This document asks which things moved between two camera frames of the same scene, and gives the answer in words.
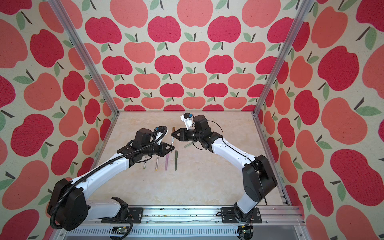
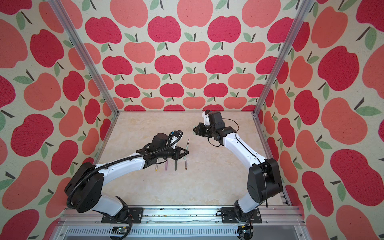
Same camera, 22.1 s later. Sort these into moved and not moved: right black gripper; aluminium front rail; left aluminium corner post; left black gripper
Moved: left black gripper; right black gripper
Not moved: left aluminium corner post; aluminium front rail
